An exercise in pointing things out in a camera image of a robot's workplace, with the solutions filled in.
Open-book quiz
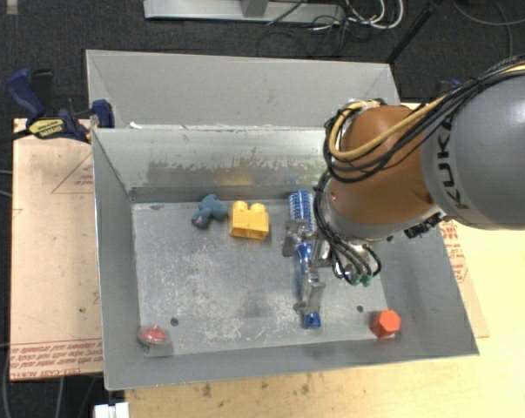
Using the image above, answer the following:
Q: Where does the grey metal bin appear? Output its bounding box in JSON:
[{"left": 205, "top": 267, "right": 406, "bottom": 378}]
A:
[{"left": 85, "top": 49, "right": 480, "bottom": 391}]

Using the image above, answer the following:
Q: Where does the yellow toy brick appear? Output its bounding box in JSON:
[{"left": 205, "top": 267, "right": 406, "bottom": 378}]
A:
[{"left": 228, "top": 200, "right": 271, "bottom": 240}]

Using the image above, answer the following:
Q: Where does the red round disc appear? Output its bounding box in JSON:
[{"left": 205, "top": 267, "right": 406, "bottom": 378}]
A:
[{"left": 136, "top": 324, "right": 172, "bottom": 347}]

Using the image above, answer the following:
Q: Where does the red hexagonal block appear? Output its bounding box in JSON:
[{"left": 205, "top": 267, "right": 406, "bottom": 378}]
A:
[{"left": 369, "top": 309, "right": 402, "bottom": 340}]

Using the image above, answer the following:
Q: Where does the blue and clear ribbed cylinder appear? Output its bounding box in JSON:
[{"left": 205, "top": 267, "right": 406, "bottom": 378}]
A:
[{"left": 287, "top": 190, "right": 315, "bottom": 233}]

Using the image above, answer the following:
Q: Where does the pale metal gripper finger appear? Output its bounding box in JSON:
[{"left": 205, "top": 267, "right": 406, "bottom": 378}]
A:
[
  {"left": 293, "top": 275, "right": 327, "bottom": 316},
  {"left": 282, "top": 227, "right": 310, "bottom": 259}
]

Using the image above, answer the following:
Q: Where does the blue-grey toy animal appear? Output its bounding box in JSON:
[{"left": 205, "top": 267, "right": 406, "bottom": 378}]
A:
[{"left": 191, "top": 193, "right": 230, "bottom": 230}]

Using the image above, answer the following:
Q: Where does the blue plastic piece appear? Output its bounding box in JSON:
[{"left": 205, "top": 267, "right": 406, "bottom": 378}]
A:
[{"left": 295, "top": 241, "right": 312, "bottom": 279}]

